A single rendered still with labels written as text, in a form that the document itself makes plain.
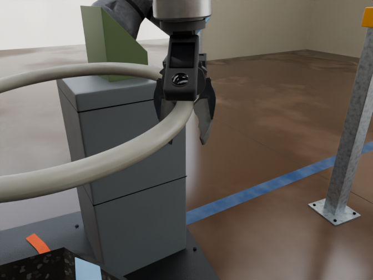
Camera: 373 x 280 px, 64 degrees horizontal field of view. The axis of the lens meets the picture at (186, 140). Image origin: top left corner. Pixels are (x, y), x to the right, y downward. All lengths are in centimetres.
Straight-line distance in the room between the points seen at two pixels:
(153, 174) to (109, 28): 56
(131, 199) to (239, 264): 61
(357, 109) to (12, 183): 152
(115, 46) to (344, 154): 125
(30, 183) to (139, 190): 87
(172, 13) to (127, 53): 67
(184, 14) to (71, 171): 26
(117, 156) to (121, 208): 86
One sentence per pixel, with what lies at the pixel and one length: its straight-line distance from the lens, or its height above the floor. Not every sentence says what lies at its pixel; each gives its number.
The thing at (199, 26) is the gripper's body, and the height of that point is 108.
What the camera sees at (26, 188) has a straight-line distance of 37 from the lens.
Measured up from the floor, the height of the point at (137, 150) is 94.
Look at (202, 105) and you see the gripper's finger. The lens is 50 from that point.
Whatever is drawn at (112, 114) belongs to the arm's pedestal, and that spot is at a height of 76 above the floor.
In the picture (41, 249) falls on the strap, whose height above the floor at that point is 2.
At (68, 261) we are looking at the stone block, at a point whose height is 83.
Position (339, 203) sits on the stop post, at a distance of 189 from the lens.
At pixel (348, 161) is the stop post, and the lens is 175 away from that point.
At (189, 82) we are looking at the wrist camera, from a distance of 42.
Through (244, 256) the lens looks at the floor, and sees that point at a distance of 156.
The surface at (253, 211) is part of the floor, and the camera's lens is 182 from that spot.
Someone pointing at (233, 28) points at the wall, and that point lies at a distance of 638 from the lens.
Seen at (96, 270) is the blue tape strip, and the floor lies 80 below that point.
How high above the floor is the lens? 112
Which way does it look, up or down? 25 degrees down
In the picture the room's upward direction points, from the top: straight up
